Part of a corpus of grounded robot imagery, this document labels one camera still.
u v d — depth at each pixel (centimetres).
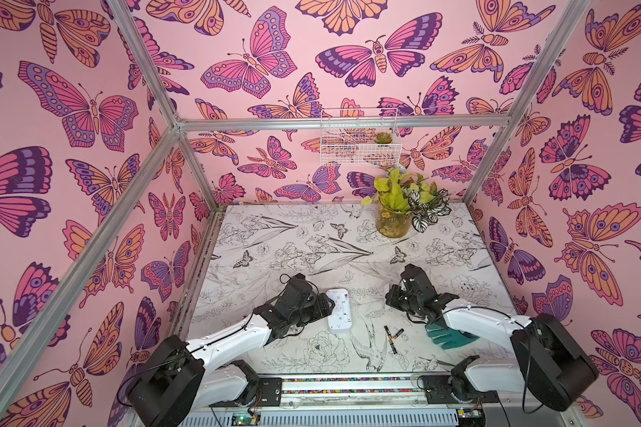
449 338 83
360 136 95
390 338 83
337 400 73
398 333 84
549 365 42
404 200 97
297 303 67
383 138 92
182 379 41
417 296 68
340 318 83
